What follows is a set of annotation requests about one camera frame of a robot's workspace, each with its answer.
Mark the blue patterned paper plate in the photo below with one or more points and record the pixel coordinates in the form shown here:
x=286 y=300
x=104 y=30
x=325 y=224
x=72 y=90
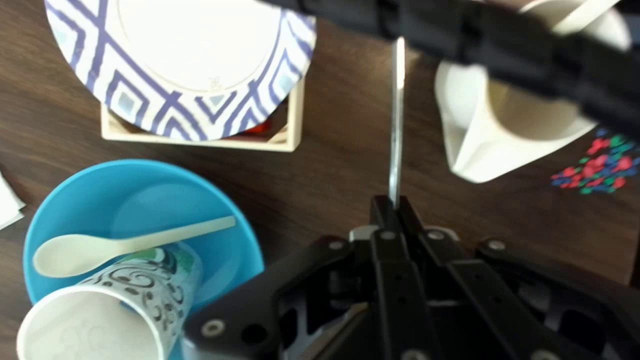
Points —
x=187 y=47

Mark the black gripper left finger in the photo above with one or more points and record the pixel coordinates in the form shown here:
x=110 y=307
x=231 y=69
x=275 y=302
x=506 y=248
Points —
x=347 y=300

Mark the white paper napkin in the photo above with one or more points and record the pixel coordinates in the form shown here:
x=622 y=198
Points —
x=9 y=202

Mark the red item in box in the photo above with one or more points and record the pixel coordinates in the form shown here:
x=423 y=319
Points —
x=257 y=129

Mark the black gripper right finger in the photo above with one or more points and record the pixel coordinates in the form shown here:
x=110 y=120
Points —
x=506 y=307

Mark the blue bowl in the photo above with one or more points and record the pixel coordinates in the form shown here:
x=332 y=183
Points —
x=167 y=193

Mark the white plastic spoon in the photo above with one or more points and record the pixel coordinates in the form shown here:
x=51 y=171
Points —
x=72 y=252

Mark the patterned paper cup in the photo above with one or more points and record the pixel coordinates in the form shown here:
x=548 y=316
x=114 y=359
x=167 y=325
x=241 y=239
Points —
x=113 y=313

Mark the silver ladle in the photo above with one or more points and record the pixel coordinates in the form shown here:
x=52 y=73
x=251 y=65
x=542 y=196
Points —
x=397 y=113

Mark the white pitcher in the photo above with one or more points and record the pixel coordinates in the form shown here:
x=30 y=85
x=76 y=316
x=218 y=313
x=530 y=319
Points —
x=487 y=140

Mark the cream wooden box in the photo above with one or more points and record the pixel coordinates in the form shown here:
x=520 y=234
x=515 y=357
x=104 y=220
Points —
x=201 y=143

